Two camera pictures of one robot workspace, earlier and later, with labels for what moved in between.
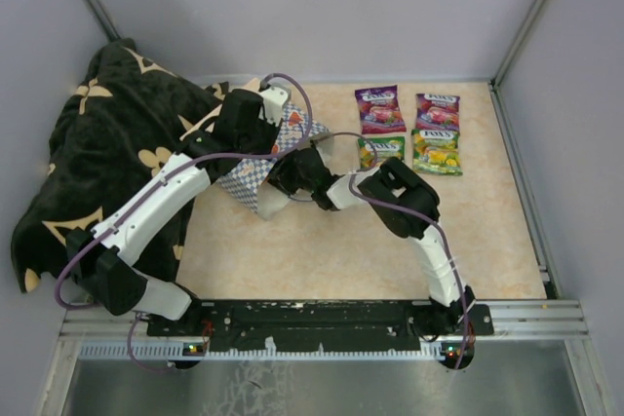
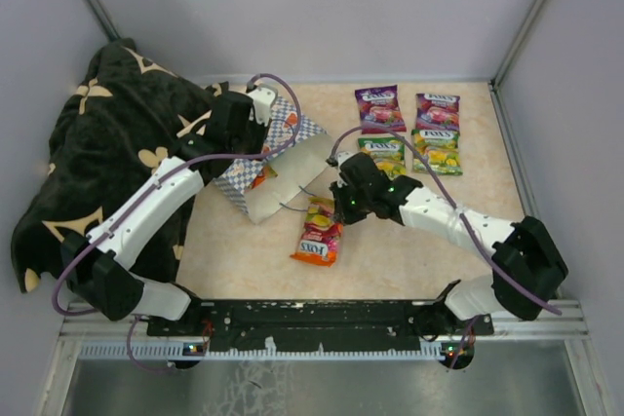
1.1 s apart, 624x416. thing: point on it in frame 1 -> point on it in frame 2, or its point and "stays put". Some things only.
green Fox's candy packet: x=374 y=150 stays put
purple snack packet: x=437 y=112 stays put
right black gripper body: x=288 y=176 -> x=353 y=205
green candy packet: x=436 y=152 stays put
